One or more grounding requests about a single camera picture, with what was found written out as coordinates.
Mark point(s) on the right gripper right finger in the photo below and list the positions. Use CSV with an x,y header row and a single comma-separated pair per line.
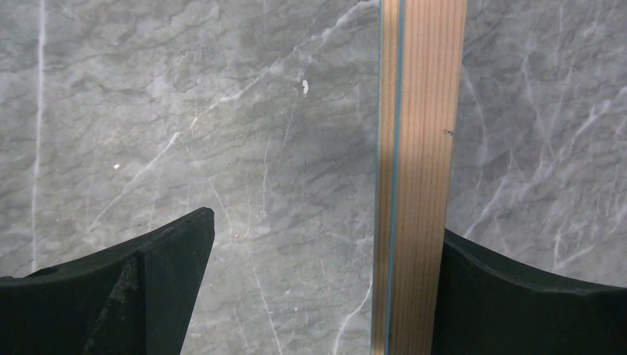
x,y
491,304

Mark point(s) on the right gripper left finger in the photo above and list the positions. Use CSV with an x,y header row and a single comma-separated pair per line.
x,y
136,297

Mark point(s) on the blue wooden picture frame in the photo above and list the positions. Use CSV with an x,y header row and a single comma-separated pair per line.
x,y
421,45

